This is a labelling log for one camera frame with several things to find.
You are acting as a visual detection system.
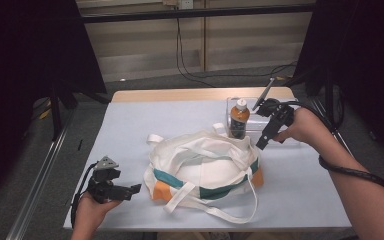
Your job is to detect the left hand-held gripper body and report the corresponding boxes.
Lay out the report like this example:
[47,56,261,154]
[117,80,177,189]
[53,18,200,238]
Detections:
[86,155,122,204]

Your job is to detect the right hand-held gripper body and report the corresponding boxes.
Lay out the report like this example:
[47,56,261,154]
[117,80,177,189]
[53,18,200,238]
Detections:
[251,76,296,128]

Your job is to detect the clear plastic container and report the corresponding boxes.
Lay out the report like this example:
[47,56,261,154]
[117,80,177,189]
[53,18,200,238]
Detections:
[225,96,312,148]

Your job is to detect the orange drink bottle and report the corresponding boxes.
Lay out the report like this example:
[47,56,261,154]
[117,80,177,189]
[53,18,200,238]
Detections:
[228,98,251,140]

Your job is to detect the white canvas tote bag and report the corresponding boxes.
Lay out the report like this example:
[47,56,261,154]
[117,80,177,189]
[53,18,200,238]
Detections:
[142,122,265,225]

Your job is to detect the person's right hand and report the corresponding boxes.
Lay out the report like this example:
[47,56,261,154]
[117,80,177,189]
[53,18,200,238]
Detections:
[273,106,326,145]

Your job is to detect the person's left hand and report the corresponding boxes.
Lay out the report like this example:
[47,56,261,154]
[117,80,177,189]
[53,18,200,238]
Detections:
[74,192,123,234]

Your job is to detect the pale blue table mat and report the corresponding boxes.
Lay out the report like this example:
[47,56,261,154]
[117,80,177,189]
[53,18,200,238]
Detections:
[62,99,353,232]

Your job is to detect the black metal stand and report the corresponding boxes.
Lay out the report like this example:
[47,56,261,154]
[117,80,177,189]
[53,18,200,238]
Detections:
[285,64,345,138]
[47,81,112,142]

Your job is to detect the black curtain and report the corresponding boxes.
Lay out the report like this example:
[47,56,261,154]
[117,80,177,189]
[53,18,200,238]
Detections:
[293,0,384,162]
[0,0,108,212]

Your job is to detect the black horizontal bar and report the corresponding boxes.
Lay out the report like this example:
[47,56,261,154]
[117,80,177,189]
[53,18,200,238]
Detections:
[79,3,318,24]

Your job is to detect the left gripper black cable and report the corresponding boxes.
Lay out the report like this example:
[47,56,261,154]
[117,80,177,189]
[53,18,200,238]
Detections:
[70,161,99,229]

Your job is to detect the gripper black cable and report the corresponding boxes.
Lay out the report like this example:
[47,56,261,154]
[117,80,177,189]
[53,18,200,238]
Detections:
[273,99,384,199]
[70,161,99,229]

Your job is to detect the black floor cable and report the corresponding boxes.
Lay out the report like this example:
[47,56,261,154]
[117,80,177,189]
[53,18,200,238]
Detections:
[177,17,298,88]
[175,17,216,89]

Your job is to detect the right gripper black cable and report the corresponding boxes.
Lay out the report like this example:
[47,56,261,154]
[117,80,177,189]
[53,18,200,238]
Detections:
[273,99,384,199]

